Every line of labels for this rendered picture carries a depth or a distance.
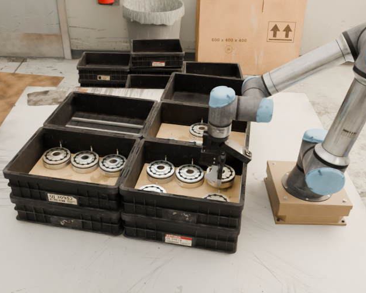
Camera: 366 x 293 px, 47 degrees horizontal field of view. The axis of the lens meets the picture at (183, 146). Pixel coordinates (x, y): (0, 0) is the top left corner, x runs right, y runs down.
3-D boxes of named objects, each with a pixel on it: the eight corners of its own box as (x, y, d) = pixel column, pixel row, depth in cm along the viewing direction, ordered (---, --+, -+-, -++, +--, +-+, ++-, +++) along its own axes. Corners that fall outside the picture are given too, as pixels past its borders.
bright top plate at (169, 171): (178, 164, 155) (178, 163, 155) (169, 181, 147) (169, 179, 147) (153, 158, 158) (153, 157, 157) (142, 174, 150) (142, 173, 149)
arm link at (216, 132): (232, 116, 134) (230, 130, 128) (231, 128, 137) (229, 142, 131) (209, 113, 135) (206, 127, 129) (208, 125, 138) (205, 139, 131)
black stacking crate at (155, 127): (248, 134, 182) (251, 111, 176) (244, 176, 158) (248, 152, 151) (159, 124, 187) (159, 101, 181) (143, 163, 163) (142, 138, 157)
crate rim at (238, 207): (247, 156, 152) (248, 150, 151) (243, 212, 128) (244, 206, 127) (141, 143, 157) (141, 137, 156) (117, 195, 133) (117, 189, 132)
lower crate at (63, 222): (143, 185, 169) (142, 161, 162) (121, 239, 145) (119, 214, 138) (50, 171, 174) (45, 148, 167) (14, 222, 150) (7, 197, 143)
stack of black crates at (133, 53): (182, 90, 359) (184, 38, 333) (182, 110, 331) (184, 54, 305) (133, 89, 358) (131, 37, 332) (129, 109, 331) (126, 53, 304)
